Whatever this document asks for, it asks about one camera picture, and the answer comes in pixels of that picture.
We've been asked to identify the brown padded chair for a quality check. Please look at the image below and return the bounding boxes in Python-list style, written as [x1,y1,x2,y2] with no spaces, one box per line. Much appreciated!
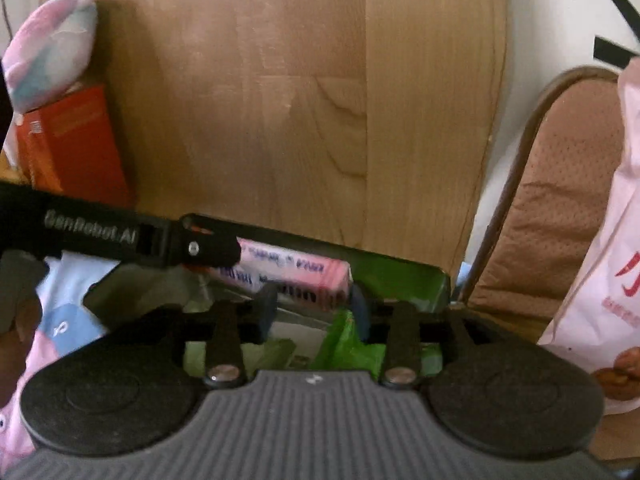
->
[457,67,640,461]

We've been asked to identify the printed cartoon blanket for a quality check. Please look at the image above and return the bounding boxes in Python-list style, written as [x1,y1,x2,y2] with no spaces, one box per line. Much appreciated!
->
[0,252,122,461]

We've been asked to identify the pink snack bag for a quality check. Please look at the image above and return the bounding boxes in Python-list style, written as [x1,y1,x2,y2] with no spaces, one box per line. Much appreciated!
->
[537,55,640,416]

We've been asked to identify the pink snack pack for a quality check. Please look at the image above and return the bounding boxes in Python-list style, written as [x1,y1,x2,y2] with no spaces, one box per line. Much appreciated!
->
[210,237,354,311]

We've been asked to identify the black tape strip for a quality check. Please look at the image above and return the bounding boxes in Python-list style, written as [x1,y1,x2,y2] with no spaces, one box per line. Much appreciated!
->
[593,35,640,68]
[606,0,640,41]

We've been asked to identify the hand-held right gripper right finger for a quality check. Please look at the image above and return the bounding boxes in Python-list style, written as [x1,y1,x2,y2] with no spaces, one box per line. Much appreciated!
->
[350,285,476,387]

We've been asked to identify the dark cardboard box green inside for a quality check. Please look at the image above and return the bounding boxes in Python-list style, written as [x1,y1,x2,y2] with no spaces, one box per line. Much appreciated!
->
[85,215,452,377]

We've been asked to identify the orange box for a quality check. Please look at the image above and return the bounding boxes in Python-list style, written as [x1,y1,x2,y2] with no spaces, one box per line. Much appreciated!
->
[15,85,134,207]

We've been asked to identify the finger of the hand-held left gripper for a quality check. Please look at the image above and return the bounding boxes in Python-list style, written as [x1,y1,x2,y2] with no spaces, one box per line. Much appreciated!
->
[178,213,242,268]

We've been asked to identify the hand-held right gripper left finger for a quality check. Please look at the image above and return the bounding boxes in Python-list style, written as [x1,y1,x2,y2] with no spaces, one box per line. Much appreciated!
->
[165,284,281,387]

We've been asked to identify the wooden headboard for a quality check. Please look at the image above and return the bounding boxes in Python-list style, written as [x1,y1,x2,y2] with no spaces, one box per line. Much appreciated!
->
[40,0,509,281]

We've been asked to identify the pink and blue plush pillow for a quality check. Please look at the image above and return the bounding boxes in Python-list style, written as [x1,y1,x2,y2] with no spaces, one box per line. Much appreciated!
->
[2,0,99,112]

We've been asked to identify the green snack packet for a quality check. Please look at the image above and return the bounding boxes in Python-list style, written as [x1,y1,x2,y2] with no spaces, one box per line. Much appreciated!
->
[320,310,397,377]

